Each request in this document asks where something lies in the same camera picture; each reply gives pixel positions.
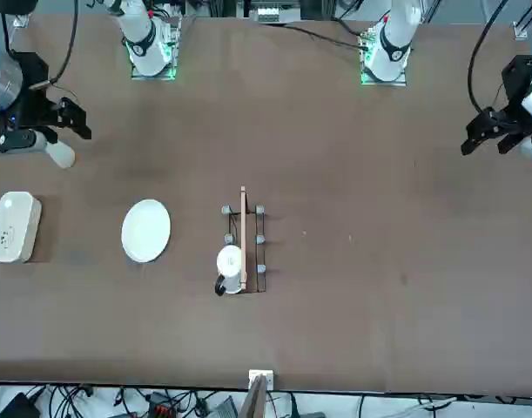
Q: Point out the large black power brick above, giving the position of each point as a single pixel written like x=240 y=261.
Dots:
x=17 y=405

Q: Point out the white socket box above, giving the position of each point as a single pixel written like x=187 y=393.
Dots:
x=261 y=375

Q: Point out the upright camera post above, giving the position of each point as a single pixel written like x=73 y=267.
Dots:
x=254 y=400

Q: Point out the white round plate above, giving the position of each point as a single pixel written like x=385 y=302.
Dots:
x=146 y=231

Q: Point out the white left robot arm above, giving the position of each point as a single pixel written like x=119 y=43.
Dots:
x=394 y=43

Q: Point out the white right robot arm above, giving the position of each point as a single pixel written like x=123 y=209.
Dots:
x=146 y=43

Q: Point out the metal corner bracket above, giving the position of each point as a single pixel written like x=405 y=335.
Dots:
x=521 y=29
x=22 y=22

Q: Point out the black device red connectors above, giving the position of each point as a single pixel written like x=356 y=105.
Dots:
x=163 y=407

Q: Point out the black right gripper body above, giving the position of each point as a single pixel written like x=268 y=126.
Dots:
x=30 y=87

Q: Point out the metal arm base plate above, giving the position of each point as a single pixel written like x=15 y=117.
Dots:
x=400 y=80
x=172 y=30

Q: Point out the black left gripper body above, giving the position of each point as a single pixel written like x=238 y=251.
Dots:
x=518 y=82

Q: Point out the grey power strip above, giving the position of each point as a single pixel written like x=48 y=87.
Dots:
x=267 y=14

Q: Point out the cream rectangular lidded box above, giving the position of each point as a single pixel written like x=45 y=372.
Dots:
x=13 y=228

